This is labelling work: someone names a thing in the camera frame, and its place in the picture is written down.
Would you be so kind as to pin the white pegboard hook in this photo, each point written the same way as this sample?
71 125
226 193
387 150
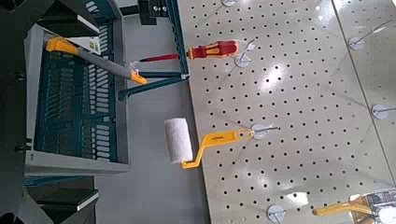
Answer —
379 112
229 2
355 43
243 61
258 132
274 213

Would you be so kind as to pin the grey back panel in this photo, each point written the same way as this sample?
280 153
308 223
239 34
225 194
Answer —
155 193

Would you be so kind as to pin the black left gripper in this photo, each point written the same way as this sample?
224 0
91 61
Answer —
146 12

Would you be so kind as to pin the red yellow screwdriver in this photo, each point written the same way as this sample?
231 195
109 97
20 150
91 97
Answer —
214 49

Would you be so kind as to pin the blue grey plastic crate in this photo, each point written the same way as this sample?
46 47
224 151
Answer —
74 118

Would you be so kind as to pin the white perforated pegboard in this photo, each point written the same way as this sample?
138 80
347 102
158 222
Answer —
295 93

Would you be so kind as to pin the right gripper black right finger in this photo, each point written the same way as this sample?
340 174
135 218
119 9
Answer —
56 208

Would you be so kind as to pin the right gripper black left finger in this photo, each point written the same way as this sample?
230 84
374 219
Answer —
46 15

